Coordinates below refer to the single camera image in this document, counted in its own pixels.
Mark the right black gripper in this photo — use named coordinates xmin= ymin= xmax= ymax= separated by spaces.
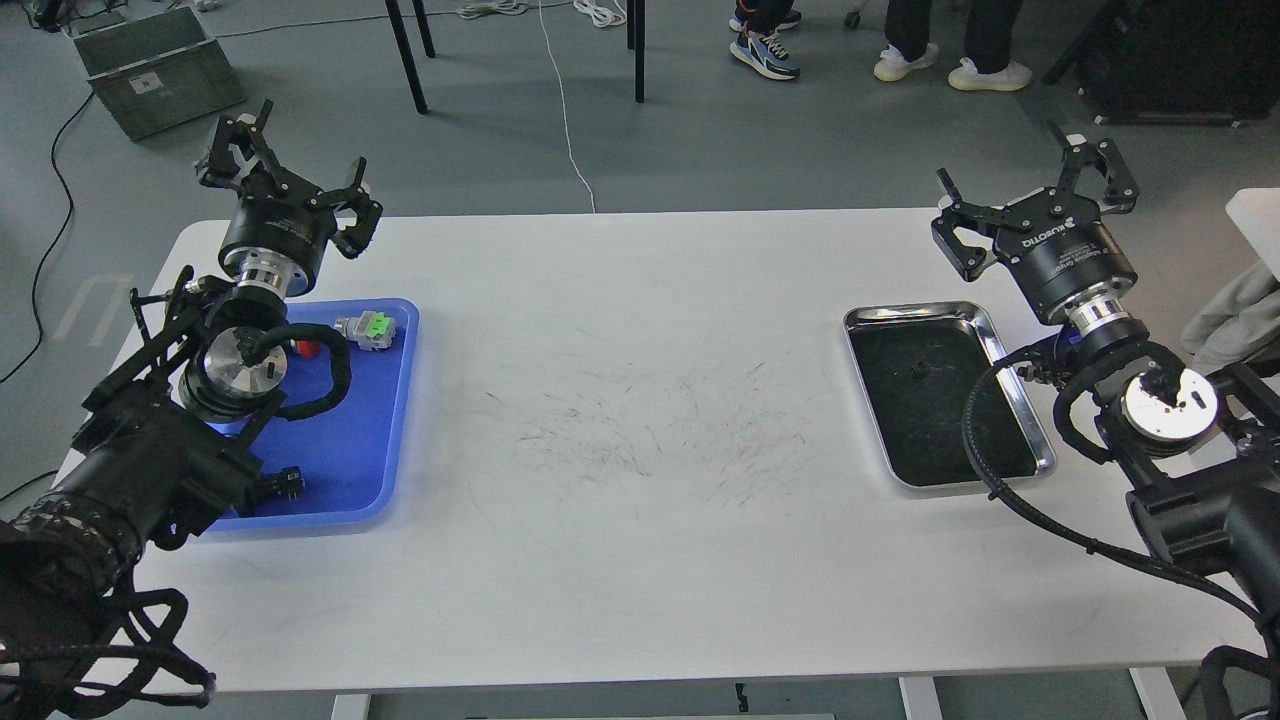
xmin=931 ymin=122 xmax=1140 ymax=325

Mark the white sneaker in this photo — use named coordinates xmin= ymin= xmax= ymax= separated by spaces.
xmin=947 ymin=56 xmax=1034 ymax=92
xmin=873 ymin=44 xmax=940 ymax=82

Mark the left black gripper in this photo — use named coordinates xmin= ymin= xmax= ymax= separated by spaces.
xmin=196 ymin=99 xmax=383 ymax=297

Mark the small black connector part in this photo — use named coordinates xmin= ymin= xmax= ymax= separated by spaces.
xmin=253 ymin=466 xmax=306 ymax=502

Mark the black table leg front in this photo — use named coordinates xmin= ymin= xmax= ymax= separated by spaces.
xmin=384 ymin=0 xmax=436 ymax=117

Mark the grey plastic crate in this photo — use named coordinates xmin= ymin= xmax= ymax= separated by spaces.
xmin=73 ymin=6 xmax=246 ymax=141

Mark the black table leg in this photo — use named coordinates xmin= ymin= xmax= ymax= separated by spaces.
xmin=623 ymin=0 xmax=646 ymax=104
xmin=384 ymin=0 xmax=436 ymax=117

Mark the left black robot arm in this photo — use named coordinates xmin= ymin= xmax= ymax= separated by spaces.
xmin=1 ymin=102 xmax=383 ymax=719

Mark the grey cloth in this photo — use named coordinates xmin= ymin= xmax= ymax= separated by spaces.
xmin=1180 ymin=260 xmax=1279 ymax=375

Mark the black equipment case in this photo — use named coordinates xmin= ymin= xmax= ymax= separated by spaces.
xmin=1042 ymin=1 xmax=1279 ymax=126

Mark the white sneaker left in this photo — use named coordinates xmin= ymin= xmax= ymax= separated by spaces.
xmin=873 ymin=44 xmax=940 ymax=82

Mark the white sneaker right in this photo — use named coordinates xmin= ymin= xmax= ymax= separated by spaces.
xmin=947 ymin=56 xmax=1034 ymax=92

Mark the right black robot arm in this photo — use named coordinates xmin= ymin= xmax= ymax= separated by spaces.
xmin=931 ymin=135 xmax=1279 ymax=719

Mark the blue sneaker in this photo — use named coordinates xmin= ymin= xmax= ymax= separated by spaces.
xmin=730 ymin=29 xmax=800 ymax=81

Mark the steel tray with black mat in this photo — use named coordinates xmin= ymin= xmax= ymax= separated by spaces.
xmin=844 ymin=300 xmax=1057 ymax=495

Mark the grey part with green top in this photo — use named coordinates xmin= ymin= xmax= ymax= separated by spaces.
xmin=332 ymin=310 xmax=398 ymax=352

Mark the blue plastic tray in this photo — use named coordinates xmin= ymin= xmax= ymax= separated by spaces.
xmin=210 ymin=297 xmax=419 ymax=533

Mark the black table leg right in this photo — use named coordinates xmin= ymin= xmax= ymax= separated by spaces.
xmin=623 ymin=0 xmax=646 ymax=104

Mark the black cable on floor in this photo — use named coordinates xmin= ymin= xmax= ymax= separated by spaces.
xmin=0 ymin=90 xmax=97 ymax=386

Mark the white cable on floor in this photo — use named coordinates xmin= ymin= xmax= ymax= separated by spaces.
xmin=456 ymin=0 xmax=628 ymax=215

